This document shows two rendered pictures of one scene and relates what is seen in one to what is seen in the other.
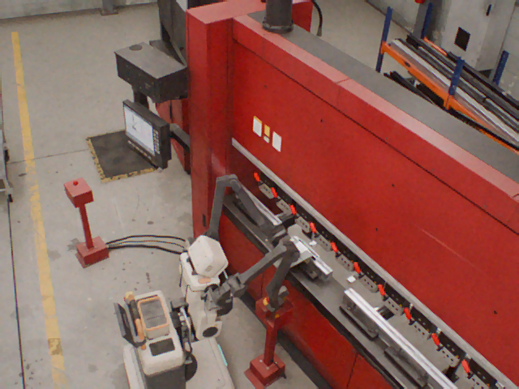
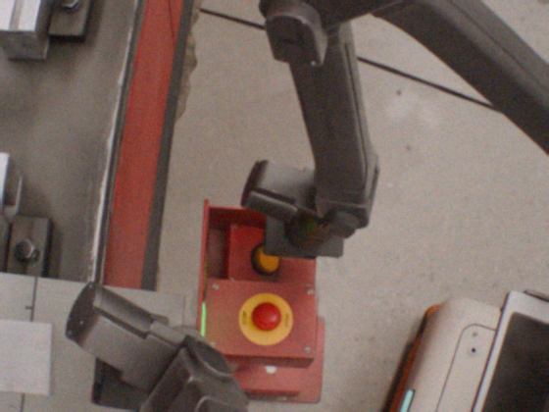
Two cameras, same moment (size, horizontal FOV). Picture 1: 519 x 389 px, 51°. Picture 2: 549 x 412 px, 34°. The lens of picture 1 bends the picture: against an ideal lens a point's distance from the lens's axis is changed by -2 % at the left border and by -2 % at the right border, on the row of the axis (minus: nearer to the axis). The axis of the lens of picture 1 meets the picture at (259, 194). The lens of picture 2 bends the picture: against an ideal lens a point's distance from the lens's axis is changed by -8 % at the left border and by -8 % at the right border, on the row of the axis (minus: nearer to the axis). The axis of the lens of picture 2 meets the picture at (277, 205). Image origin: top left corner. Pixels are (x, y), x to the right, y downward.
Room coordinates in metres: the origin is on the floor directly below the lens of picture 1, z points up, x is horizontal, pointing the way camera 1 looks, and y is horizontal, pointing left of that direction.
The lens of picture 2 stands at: (2.52, 0.01, 2.05)
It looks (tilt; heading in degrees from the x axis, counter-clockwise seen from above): 73 degrees down; 215
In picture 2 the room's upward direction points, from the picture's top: 8 degrees clockwise
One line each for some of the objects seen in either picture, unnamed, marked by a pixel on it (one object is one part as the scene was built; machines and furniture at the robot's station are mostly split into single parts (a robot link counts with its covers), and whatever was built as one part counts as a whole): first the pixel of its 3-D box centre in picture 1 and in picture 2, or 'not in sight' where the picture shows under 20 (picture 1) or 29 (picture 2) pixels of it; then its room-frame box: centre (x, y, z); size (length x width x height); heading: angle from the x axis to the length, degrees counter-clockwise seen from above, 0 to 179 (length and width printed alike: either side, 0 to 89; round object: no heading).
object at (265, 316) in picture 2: not in sight; (266, 318); (2.34, -0.11, 0.79); 0.04 x 0.04 x 0.04
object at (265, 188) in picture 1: (270, 182); not in sight; (2.99, -0.07, 1.26); 0.15 x 0.09 x 0.17; 38
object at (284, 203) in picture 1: (288, 198); not in sight; (2.83, -0.19, 1.26); 0.15 x 0.09 x 0.17; 38
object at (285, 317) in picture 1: (274, 309); (259, 289); (2.31, -0.15, 0.75); 0.20 x 0.16 x 0.18; 40
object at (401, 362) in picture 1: (405, 366); not in sight; (1.83, -0.91, 0.89); 0.30 x 0.05 x 0.03; 38
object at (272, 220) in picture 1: (257, 208); not in sight; (3.09, 0.01, 0.92); 0.50 x 0.06 x 0.10; 38
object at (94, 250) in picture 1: (84, 221); not in sight; (3.35, 1.45, 0.41); 0.25 x 0.20 x 0.83; 128
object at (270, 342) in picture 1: (270, 340); not in sight; (2.31, -0.15, 0.39); 0.05 x 0.05 x 0.54; 40
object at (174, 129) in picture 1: (173, 143); not in sight; (3.51, 0.68, 1.17); 0.40 x 0.24 x 0.07; 38
